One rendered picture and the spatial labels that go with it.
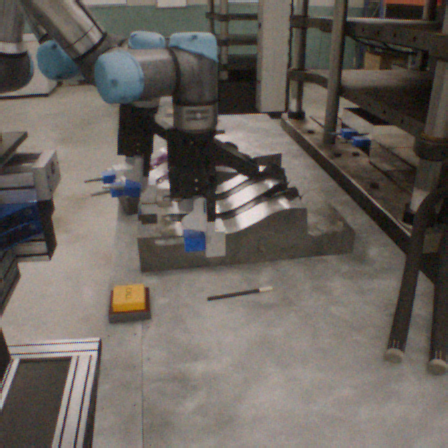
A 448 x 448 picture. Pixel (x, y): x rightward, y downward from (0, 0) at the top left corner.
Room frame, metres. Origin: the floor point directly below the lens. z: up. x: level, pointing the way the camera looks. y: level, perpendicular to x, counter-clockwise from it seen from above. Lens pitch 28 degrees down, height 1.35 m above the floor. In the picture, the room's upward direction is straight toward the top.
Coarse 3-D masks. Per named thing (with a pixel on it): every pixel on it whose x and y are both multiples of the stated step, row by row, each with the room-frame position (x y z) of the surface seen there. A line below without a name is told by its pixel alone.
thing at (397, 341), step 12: (420, 228) 0.82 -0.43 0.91; (420, 240) 0.78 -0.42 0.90; (408, 252) 0.76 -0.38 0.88; (420, 252) 0.75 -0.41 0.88; (408, 264) 0.72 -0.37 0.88; (408, 276) 0.69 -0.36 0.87; (408, 288) 0.66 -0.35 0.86; (408, 300) 0.63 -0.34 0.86; (396, 312) 0.61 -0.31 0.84; (408, 312) 0.61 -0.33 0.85; (396, 324) 0.58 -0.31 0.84; (408, 324) 0.58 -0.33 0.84; (396, 336) 0.56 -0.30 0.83; (396, 348) 0.53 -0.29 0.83; (396, 360) 0.52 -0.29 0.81
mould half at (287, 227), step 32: (160, 192) 1.04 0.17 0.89; (256, 192) 0.97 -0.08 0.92; (320, 192) 1.11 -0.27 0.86; (160, 224) 0.87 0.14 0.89; (224, 224) 0.88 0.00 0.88; (256, 224) 0.85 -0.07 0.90; (288, 224) 0.86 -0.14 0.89; (320, 224) 0.92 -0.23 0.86; (160, 256) 0.81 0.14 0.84; (192, 256) 0.83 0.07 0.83; (224, 256) 0.84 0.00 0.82; (256, 256) 0.85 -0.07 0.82; (288, 256) 0.86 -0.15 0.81
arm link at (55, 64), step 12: (24, 12) 0.87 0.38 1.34; (36, 24) 0.86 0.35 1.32; (36, 36) 0.87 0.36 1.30; (48, 36) 0.85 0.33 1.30; (48, 48) 0.83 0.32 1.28; (60, 48) 0.82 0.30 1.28; (48, 60) 0.83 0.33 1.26; (60, 60) 0.82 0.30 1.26; (72, 60) 0.84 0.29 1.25; (48, 72) 0.83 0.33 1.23; (60, 72) 0.82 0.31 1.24; (72, 72) 0.84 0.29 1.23
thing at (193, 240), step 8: (216, 224) 0.74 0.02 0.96; (184, 232) 0.73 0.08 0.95; (192, 232) 0.73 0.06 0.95; (200, 232) 0.73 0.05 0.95; (216, 232) 0.71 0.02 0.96; (224, 232) 0.71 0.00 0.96; (160, 240) 0.71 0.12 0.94; (168, 240) 0.71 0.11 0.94; (176, 240) 0.72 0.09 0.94; (184, 240) 0.71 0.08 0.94; (192, 240) 0.70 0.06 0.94; (200, 240) 0.71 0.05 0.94; (216, 240) 0.71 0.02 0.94; (224, 240) 0.71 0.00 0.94; (184, 248) 0.70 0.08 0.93; (192, 248) 0.70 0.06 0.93; (200, 248) 0.71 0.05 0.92; (208, 248) 0.71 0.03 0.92; (216, 248) 0.71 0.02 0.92; (224, 248) 0.71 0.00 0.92; (208, 256) 0.71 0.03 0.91; (216, 256) 0.71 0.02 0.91
